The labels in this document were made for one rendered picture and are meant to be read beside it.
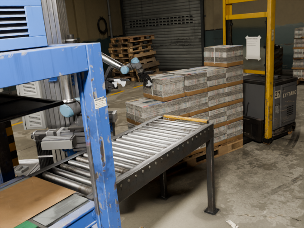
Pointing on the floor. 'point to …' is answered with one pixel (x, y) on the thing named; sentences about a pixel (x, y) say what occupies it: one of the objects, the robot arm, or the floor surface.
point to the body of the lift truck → (278, 116)
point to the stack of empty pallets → (129, 48)
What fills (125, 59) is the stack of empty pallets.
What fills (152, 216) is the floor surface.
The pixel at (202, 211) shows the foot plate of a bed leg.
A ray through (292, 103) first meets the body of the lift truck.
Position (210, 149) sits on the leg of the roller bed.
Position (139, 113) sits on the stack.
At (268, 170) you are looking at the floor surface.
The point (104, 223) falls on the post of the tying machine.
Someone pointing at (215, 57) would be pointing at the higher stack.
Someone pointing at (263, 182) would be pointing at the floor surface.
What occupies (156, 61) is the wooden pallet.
